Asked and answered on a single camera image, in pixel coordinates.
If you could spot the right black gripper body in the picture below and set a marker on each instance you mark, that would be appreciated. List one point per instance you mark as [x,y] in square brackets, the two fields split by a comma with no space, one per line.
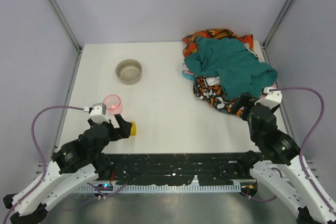
[248,102]

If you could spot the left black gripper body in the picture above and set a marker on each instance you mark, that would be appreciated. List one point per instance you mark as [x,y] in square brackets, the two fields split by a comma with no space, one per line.
[115,129]

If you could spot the black orange white camouflage cloth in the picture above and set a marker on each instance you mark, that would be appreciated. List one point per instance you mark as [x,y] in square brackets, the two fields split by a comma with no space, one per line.
[212,94]

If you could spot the light blue cloth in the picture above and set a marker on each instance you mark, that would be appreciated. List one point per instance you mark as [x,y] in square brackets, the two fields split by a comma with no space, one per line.
[188,75]

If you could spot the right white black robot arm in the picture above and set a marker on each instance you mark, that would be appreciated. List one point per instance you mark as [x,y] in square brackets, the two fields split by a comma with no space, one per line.
[281,167]

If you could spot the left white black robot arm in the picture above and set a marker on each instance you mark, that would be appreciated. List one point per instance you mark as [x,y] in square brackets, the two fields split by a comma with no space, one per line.
[76,163]

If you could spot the dark teal cloth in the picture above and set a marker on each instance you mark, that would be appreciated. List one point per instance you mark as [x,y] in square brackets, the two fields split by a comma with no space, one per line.
[238,69]

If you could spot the orange patterned cloth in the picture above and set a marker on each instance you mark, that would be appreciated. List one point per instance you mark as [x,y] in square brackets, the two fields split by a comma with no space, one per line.
[215,33]

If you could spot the yellow cube block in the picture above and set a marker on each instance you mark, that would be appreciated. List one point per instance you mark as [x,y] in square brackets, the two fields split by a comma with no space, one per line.
[133,131]

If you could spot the pink transparent plastic cup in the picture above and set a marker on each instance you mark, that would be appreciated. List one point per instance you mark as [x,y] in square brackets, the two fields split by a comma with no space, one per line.
[113,104]

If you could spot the grey metal bowl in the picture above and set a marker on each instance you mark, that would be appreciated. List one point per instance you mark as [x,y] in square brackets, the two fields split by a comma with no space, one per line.
[129,71]

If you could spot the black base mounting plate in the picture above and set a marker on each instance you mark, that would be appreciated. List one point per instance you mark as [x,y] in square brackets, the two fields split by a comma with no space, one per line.
[210,169]

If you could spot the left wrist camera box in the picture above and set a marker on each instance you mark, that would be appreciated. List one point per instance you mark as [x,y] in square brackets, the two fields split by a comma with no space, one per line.
[97,113]

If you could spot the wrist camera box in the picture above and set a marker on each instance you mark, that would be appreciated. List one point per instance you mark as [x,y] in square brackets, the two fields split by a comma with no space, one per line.
[271,98]
[97,113]

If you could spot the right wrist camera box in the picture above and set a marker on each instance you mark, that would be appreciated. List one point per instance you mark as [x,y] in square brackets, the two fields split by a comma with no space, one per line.
[271,98]

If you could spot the white slotted cable duct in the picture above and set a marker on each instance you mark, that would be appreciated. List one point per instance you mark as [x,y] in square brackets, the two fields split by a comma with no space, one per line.
[192,188]

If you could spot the right aluminium frame post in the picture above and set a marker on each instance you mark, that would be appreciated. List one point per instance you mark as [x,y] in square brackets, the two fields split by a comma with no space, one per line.
[279,19]

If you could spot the aluminium frame post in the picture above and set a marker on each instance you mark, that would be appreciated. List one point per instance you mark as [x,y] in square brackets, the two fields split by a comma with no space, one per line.
[63,21]
[279,19]

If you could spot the left aluminium frame post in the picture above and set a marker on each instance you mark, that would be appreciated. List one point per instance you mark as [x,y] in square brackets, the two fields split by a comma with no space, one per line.
[63,21]

